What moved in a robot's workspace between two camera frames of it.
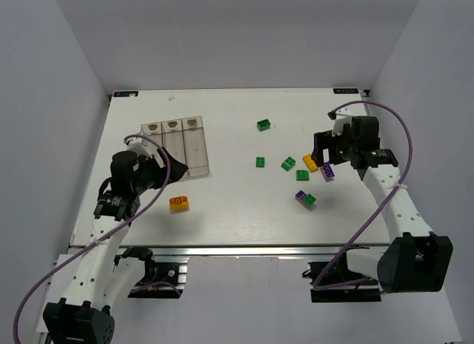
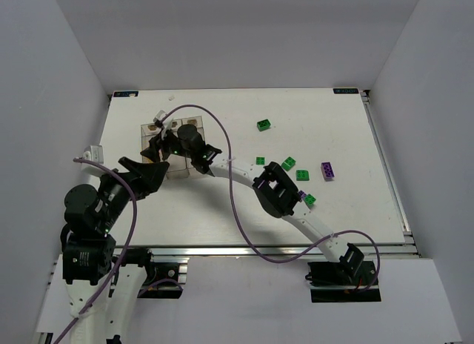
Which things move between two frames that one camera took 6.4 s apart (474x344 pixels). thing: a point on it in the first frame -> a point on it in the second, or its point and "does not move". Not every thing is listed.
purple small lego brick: (300, 196) does not move
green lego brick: (302, 175) does not move
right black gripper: (322, 145) -> (163, 144)
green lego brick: (263, 124) does not move
